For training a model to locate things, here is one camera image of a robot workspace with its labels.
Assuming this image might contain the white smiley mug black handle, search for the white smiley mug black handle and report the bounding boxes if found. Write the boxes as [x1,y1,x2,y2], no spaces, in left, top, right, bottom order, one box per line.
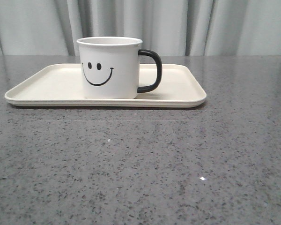
[77,37,162,99]

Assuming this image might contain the grey pleated curtain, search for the grey pleated curtain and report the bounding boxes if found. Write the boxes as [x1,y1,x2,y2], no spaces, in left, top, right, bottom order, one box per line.
[0,0,281,56]

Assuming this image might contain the cream rectangular plastic tray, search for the cream rectangular plastic tray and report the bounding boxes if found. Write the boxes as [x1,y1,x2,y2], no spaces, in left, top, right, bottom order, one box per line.
[5,63,207,108]

